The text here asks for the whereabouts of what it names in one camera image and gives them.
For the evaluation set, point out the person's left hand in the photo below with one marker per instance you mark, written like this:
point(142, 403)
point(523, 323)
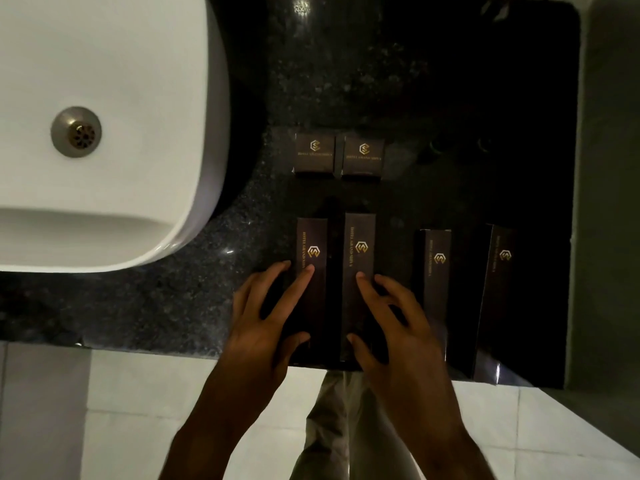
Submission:
point(255, 339)

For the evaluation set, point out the long dark box gold logo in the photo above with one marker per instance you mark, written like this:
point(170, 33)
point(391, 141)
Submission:
point(495, 294)
point(315, 234)
point(360, 229)
point(436, 274)

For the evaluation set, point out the person's right middle finger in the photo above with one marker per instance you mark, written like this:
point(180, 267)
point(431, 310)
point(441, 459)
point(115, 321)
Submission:
point(400, 297)

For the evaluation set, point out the person's beige trousers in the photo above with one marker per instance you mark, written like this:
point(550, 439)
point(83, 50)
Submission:
point(345, 424)

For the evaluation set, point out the person's right forearm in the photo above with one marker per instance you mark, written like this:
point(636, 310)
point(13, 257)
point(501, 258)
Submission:
point(445, 454)

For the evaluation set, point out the person's left forearm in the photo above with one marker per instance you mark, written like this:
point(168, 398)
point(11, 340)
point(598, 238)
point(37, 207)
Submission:
point(220, 429)

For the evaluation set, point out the small dark box gold logo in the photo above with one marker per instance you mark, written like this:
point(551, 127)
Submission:
point(363, 155)
point(314, 152)

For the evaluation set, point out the person's left middle finger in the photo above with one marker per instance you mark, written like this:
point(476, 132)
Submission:
point(267, 284)

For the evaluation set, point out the person's right thumb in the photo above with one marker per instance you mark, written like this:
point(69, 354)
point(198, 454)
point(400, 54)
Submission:
point(364, 352)

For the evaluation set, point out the white ceramic sink basin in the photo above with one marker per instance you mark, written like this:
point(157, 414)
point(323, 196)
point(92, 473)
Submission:
point(125, 69)

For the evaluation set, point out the person's left thumb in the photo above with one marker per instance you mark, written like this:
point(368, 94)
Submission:
point(296, 342)

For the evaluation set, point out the metal sink drain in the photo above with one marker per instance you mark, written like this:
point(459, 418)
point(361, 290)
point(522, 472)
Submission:
point(76, 131)

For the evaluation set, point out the person's right hand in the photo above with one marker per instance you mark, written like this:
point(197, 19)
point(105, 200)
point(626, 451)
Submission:
point(415, 374)

